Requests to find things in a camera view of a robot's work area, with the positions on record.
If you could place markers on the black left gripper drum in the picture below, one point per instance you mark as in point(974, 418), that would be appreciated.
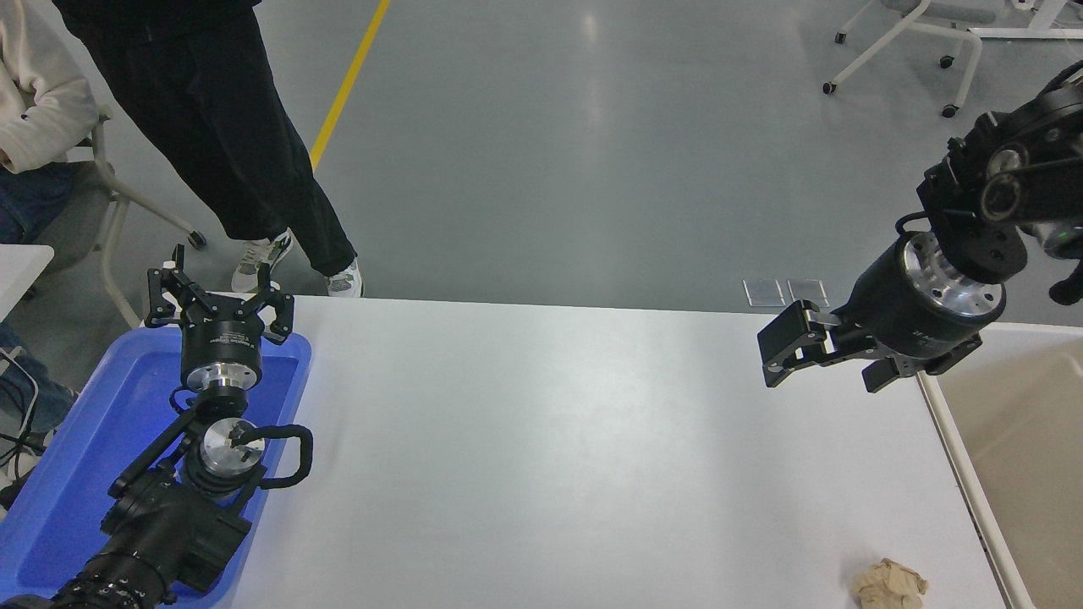
point(222, 338)

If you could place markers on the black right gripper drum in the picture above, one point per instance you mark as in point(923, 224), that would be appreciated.
point(888, 309)

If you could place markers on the tan paper ball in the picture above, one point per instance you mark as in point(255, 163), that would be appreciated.
point(888, 585)

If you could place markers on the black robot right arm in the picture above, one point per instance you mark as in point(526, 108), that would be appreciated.
point(998, 194)

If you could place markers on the metal floor plate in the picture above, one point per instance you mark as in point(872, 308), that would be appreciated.
point(808, 293)
point(764, 293)

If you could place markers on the blue plastic tray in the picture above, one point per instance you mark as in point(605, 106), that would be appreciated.
point(101, 414)

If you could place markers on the standing person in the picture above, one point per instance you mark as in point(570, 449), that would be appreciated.
point(220, 127)

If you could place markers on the small white side table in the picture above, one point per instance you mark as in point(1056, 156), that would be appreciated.
point(19, 271)

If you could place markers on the large pale bin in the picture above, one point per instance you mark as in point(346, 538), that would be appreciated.
point(1024, 440)

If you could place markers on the seated person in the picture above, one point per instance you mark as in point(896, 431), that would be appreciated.
point(42, 93)

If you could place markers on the white wheeled chair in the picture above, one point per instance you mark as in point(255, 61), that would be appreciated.
point(948, 10)

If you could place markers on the grey chair white frame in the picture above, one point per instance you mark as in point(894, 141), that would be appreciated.
point(108, 173)

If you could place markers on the white desk frame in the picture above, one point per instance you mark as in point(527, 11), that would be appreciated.
point(1024, 32)

